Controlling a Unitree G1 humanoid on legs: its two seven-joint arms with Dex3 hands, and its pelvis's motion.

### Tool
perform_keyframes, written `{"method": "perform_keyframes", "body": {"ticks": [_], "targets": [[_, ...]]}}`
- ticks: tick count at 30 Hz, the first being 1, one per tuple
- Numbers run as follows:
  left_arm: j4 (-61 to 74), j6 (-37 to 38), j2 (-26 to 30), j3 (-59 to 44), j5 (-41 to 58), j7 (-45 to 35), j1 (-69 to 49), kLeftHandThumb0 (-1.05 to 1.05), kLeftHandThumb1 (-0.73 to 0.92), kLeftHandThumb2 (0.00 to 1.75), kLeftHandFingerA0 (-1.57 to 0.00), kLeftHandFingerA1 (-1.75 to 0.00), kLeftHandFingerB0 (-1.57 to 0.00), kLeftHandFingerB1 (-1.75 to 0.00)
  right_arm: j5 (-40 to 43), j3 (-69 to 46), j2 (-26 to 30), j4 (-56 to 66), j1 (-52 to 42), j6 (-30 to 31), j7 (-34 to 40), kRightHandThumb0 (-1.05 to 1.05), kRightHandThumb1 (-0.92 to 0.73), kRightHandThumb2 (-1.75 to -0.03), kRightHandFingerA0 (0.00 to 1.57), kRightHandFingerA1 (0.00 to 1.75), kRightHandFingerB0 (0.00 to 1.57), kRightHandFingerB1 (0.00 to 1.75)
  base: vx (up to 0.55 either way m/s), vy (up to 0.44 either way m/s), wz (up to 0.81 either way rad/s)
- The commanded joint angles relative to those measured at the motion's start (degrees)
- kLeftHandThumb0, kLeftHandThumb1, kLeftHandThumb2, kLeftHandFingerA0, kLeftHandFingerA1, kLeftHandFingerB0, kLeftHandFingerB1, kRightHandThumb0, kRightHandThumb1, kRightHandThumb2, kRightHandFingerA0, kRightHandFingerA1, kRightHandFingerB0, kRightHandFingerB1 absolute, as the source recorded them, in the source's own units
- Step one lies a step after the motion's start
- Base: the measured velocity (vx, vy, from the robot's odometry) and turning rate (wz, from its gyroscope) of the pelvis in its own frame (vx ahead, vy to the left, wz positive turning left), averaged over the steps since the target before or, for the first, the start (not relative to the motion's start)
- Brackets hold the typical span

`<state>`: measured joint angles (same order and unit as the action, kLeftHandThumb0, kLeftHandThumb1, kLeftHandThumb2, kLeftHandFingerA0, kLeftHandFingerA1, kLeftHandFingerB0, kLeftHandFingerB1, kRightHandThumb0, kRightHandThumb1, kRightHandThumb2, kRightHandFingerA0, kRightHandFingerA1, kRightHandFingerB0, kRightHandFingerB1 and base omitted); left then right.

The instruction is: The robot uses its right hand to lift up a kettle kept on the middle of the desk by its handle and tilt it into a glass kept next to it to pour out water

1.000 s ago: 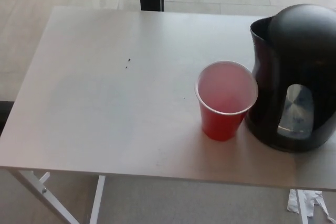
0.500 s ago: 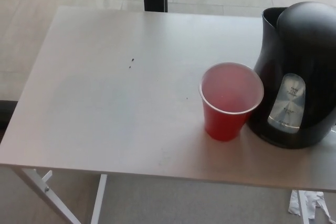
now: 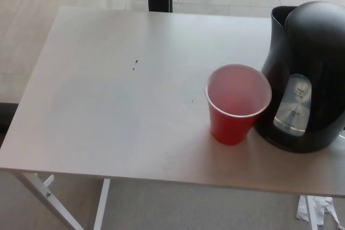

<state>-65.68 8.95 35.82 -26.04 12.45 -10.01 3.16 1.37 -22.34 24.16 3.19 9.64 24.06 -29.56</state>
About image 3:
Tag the black electric kettle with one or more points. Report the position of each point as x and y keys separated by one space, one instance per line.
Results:
x=296 y=52

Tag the red plastic cup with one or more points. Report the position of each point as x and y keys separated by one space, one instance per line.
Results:
x=227 y=130

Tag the white metal table leg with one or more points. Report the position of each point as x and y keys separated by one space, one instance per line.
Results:
x=311 y=215
x=48 y=203
x=102 y=204

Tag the crumpled white paper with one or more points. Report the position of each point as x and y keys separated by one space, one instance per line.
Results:
x=325 y=208

